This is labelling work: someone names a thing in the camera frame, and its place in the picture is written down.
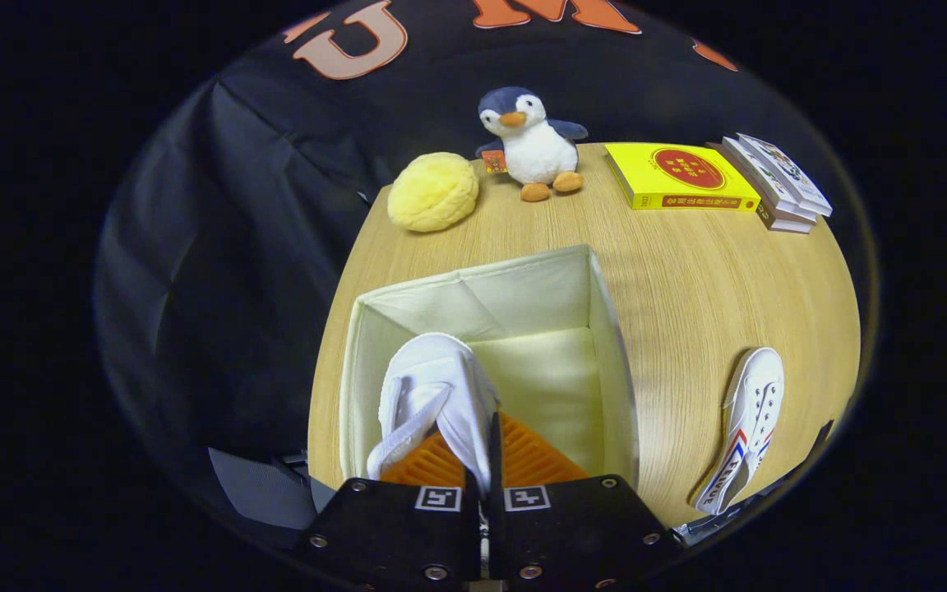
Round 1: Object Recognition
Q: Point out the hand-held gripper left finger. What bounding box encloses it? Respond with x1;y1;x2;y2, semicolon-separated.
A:
297;428;487;592

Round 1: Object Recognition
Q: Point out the yellow book with red circle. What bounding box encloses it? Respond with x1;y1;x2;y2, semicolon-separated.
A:
603;142;762;212

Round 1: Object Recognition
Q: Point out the penguin plush toy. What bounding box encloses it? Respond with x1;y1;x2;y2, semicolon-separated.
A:
475;86;589;203

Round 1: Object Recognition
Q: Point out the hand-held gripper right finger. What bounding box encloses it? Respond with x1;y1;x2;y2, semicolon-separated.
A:
490;411;684;592

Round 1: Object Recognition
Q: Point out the beige fabric storage box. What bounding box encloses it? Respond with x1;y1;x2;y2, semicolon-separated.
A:
339;244;640;486

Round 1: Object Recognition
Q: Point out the white canvas shoe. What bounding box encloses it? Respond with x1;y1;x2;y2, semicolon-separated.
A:
694;347;786;516
367;332;503;494

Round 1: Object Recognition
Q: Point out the yellow bun toy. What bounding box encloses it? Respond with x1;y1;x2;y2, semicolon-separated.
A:
387;152;480;234

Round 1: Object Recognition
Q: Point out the white illustrated paperback book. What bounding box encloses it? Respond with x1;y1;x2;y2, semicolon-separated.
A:
722;136;818;224
738;132;834;218

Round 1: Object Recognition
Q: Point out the grey mesh panel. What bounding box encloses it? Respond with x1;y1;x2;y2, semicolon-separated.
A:
209;446;336;531

